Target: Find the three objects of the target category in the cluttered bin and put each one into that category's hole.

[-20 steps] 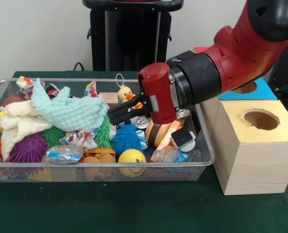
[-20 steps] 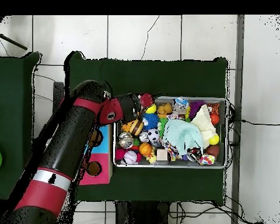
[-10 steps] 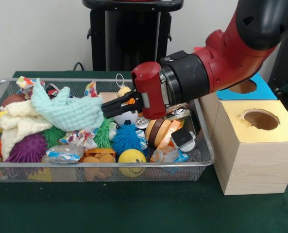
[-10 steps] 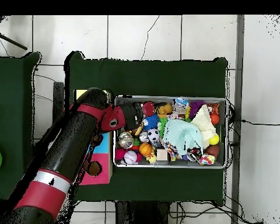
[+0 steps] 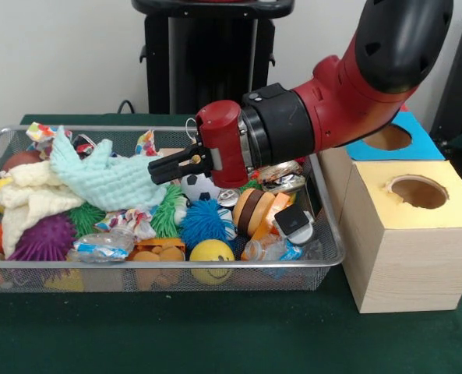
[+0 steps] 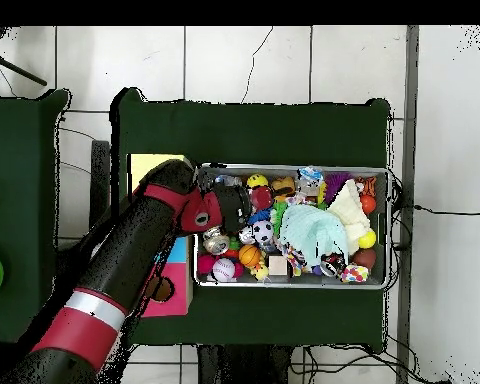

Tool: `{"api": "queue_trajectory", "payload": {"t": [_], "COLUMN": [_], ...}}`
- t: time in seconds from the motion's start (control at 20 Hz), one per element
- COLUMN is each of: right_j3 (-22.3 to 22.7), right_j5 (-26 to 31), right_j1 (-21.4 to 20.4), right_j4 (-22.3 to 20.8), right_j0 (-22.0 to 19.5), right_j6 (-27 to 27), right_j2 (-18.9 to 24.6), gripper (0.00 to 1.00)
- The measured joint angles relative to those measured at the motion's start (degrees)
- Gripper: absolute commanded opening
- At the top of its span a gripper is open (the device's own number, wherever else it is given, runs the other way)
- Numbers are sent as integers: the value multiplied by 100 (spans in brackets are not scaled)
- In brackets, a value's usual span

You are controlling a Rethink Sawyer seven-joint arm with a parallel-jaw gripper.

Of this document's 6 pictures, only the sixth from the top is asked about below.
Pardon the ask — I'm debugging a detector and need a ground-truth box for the mint green knitted cloth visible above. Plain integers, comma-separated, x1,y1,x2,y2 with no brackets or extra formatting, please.
278,203,350,268

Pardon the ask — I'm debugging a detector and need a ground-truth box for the wooden box with three holes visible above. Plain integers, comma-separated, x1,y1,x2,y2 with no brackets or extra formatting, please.
129,153,194,319

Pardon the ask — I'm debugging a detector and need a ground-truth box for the yellow smiley ball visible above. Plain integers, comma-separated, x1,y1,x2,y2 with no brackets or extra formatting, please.
246,173,270,189

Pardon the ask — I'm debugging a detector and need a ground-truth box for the blue fuzzy puffer ball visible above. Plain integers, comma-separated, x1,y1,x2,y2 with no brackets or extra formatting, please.
247,208,272,226

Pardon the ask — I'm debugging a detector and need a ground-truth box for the black and white soccer ball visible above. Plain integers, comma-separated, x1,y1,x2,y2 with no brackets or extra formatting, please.
252,219,274,244

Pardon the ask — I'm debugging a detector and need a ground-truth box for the small orange basketball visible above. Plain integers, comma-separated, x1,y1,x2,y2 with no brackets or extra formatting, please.
238,244,262,268

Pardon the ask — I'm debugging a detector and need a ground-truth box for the small wooden cube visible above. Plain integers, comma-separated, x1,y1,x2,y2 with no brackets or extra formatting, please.
267,255,288,276

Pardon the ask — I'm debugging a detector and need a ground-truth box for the yellow duck plush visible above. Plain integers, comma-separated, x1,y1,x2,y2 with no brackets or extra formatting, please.
249,261,270,283

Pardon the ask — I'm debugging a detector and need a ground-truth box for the purple spiky ball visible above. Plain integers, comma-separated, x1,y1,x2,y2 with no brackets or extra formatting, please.
323,171,353,201

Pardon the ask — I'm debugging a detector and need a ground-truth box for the white baseball with red stitching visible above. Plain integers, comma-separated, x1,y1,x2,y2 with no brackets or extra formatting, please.
211,257,236,283

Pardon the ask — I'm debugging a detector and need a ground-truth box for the cream knitted cloth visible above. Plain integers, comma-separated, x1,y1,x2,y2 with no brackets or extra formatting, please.
327,178,371,255

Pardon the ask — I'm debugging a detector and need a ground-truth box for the dark green side table cloth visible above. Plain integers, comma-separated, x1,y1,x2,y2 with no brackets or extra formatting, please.
0,88,78,347

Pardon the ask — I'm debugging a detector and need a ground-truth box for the black tripod leg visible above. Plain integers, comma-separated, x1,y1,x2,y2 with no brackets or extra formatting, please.
0,49,48,87

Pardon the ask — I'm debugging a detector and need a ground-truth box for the wire mesh bin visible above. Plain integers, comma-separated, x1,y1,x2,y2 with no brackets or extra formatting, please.
194,161,393,290

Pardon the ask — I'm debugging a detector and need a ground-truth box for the black floor cable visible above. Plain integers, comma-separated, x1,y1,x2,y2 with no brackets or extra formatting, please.
413,204,480,217

